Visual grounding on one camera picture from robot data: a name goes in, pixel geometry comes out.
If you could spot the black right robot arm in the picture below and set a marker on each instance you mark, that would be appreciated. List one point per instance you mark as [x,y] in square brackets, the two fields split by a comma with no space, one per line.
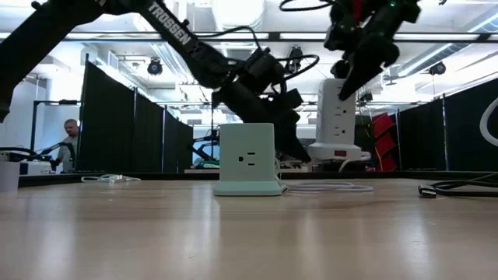
[389,15]

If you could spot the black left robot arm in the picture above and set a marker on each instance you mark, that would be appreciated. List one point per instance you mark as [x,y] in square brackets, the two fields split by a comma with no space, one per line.
[46,27]

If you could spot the black partition wall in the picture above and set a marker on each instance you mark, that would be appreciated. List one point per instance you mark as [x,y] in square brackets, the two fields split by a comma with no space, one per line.
[447,132]
[109,128]

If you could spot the black background rig frame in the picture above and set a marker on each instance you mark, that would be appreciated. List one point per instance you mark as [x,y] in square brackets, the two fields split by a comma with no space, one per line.
[58,102]

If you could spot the person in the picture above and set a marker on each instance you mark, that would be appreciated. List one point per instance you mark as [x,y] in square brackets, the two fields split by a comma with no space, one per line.
[72,151]

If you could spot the white plastic cup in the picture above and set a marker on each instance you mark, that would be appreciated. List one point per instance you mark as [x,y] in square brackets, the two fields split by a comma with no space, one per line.
[8,177]

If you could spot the white equipment box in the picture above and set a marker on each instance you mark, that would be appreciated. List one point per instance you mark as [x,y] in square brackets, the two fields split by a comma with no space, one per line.
[35,168]

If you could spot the black ceiling spotlight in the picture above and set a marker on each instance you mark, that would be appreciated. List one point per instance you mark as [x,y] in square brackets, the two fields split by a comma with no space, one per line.
[295,52]
[155,68]
[437,69]

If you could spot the linear ceiling light strip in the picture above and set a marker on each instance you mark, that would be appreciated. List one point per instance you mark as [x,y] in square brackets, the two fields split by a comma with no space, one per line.
[428,37]

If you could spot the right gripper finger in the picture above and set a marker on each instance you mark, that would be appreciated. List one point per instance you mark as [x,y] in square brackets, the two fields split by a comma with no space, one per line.
[365,75]
[352,79]

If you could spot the white tower power strip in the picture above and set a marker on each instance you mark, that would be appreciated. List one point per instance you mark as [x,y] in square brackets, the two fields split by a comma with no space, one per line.
[336,124]

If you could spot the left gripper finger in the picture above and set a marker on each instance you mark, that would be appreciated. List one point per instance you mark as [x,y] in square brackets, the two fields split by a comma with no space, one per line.
[297,140]
[286,145]

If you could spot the black background robot arm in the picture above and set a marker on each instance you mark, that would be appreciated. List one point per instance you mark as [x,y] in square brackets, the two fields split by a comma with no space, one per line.
[202,149]
[39,153]

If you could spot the red storage rack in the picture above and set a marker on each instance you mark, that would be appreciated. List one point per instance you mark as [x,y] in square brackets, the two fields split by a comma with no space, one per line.
[383,144]

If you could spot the black aluminium table frame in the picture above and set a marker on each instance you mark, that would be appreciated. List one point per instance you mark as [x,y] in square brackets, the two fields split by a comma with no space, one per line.
[175,176]

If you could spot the mint green cube power strip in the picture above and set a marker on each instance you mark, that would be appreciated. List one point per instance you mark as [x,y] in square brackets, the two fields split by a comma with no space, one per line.
[245,144]

